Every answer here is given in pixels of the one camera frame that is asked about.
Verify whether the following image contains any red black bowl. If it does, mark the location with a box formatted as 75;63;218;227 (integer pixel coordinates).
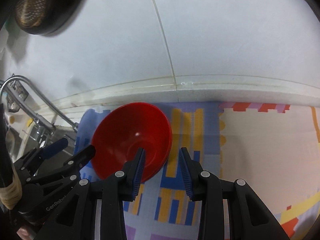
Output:
91;102;172;183

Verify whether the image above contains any chrome sink faucet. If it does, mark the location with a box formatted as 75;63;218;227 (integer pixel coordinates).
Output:
0;75;79;145

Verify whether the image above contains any colourful patterned table mat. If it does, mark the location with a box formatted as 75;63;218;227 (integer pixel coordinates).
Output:
72;101;320;240

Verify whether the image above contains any black hanging frying pan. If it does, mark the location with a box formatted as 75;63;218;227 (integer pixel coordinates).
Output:
14;0;82;35

